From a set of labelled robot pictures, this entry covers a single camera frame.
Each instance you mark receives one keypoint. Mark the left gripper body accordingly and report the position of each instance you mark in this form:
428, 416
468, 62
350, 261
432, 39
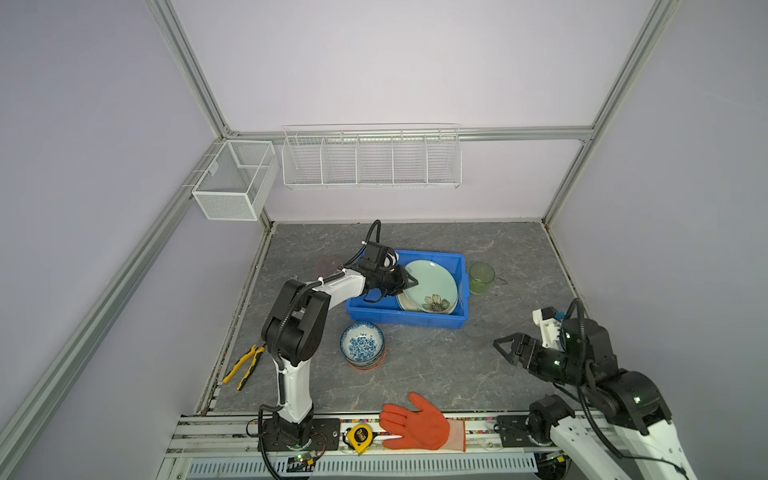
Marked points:
389, 281

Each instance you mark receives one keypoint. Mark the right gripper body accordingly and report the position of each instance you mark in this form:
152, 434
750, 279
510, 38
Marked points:
551, 364

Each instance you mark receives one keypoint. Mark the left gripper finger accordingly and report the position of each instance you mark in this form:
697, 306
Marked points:
401, 276
393, 289

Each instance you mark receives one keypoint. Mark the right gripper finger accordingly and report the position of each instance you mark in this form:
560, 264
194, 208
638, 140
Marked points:
515, 340
517, 353

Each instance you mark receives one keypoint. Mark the mint green flower plate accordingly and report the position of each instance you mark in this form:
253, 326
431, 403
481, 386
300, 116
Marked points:
436, 291

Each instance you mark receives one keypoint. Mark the blue patterned bowl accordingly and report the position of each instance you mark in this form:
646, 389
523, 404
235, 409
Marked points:
362, 343

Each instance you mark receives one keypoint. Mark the cream floral plate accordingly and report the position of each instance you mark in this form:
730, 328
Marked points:
406, 304

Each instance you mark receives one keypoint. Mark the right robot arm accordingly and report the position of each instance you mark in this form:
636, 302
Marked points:
603, 414

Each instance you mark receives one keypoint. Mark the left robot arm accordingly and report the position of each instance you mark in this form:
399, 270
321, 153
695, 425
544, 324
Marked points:
296, 323

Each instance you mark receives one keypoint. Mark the blue plastic bin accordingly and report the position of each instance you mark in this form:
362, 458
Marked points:
388, 311

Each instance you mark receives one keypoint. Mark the pink transparent cup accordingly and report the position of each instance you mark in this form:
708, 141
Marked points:
329, 265

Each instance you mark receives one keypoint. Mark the green transparent cup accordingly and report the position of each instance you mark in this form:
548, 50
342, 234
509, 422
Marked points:
481, 278

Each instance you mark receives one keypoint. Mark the red rubber glove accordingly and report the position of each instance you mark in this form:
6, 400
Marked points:
425, 428

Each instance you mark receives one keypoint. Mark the yellow tape measure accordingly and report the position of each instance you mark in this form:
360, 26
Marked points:
359, 437

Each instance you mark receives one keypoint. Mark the white mesh basket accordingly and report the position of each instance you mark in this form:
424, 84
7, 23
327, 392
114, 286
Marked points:
237, 181

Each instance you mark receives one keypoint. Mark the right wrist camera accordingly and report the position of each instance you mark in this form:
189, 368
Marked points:
548, 320

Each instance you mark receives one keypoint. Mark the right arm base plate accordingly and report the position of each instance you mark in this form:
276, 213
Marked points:
514, 431

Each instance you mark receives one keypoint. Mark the white vented rail cover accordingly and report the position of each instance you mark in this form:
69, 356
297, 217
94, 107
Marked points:
376, 466

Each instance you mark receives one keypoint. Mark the white wire wall rack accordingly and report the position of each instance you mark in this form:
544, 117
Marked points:
374, 155

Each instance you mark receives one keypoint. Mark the yellow handled pliers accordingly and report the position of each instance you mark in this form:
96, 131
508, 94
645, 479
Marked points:
247, 363

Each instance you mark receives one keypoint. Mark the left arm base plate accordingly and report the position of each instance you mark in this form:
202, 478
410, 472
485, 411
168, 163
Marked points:
317, 434

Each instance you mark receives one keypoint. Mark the aluminium frame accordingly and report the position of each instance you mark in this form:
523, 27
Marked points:
35, 413

